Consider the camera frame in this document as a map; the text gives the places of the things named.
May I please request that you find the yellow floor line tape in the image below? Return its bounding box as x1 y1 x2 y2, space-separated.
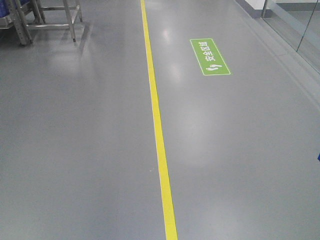
140 0 179 240

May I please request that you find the green floor safety sign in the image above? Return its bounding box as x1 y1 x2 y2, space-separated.
189 38 231 76

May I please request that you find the steel frame rack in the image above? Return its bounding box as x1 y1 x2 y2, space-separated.
0 0 83 46

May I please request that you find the glass door partition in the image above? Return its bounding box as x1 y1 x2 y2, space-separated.
262 0 320 72

